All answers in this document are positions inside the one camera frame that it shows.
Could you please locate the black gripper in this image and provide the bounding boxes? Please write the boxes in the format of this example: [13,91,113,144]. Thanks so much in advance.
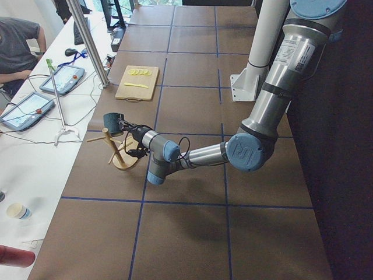
[118,118,147,144]

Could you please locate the dark teal mug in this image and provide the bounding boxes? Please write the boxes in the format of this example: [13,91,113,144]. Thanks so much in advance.
[103,113,125,137]

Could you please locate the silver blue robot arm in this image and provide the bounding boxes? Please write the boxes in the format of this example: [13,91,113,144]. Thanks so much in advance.
[114,1,346,185]

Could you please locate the wooden cup storage rack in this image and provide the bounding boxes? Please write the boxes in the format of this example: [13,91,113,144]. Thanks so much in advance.
[86,127,138,170]

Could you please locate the white paper cup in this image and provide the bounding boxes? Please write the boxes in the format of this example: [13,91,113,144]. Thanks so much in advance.
[6,202,31,219]

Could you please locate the bamboo cutting board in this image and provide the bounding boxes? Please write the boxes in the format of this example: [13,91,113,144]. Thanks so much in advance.
[115,65,159,101]

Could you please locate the yellow plastic knife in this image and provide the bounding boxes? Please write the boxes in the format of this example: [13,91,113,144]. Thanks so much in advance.
[124,82,149,89]

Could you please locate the teach pendant far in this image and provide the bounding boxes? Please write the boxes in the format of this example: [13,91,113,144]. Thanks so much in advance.
[49,65,85,96]

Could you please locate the teach pendant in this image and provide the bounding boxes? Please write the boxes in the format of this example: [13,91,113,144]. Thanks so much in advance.
[1,92,55,131]
[49,65,85,96]

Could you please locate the black computer mouse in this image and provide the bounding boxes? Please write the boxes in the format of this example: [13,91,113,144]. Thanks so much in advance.
[64,48,78,57]

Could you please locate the black power adapter box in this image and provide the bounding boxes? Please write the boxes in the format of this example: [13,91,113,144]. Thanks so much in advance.
[111,28,126,52]

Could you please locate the metal stand with green clip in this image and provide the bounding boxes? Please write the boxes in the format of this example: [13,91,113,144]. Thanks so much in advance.
[46,58,80,146]

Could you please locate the black keyboard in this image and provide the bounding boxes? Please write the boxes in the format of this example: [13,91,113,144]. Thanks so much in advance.
[73,17,90,46]

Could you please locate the teach pendant near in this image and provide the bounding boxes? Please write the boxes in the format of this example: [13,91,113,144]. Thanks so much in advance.
[1,92,55,131]

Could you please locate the seated person grey shirt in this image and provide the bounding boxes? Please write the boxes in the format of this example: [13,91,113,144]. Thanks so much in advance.
[1,17,47,97]

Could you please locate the red cylinder bottle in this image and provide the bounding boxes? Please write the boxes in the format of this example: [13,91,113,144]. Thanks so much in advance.
[1,245,36,268]

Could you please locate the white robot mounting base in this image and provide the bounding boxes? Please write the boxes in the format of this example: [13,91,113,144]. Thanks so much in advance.
[230,0,289,102]

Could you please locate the blue lanyard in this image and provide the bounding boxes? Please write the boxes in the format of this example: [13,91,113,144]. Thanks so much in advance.
[61,50,89,67]

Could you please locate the aluminium frame post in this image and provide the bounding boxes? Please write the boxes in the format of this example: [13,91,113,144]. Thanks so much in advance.
[66,0,110,88]

